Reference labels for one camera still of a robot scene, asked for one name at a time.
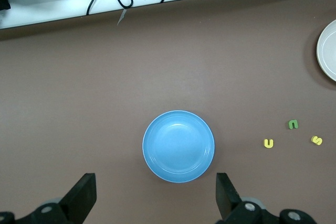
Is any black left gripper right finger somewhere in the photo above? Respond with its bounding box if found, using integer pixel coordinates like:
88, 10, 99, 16
215, 173, 316, 224

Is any blue plate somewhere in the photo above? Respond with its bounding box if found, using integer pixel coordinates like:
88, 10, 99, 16
142, 110, 216, 184

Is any white paper scrap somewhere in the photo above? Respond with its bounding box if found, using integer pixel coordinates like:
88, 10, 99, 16
117, 8, 128, 26

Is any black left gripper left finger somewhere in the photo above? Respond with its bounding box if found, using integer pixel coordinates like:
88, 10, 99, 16
0, 173, 97, 224

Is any beige plate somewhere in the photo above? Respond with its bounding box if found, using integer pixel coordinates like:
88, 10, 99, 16
316, 19, 336, 82

